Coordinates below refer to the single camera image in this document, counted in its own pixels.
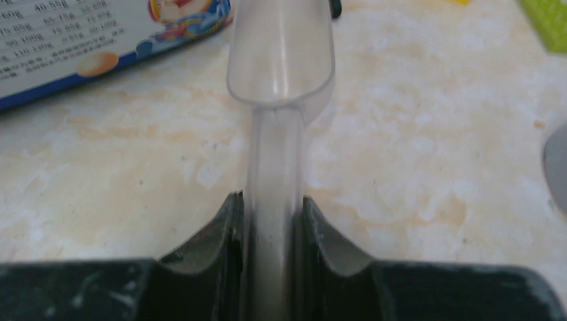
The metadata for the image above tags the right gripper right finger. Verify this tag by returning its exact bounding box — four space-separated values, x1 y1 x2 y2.
294 197 566 320

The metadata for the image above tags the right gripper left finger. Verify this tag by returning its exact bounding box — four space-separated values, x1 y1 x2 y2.
1 193 243 320

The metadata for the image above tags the clear plastic scoop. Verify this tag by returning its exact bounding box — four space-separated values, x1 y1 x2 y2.
227 1 335 320

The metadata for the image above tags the colourful pet food bag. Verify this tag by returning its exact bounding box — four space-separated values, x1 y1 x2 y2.
1 0 233 110

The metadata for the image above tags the grey double pet bowl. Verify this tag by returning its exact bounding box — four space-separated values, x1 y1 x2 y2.
542 123 566 215

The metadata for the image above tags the yellow toy brick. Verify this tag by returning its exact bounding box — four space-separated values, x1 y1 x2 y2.
450 0 471 5

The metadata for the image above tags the long green toy brick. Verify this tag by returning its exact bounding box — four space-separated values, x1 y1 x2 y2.
518 0 566 54

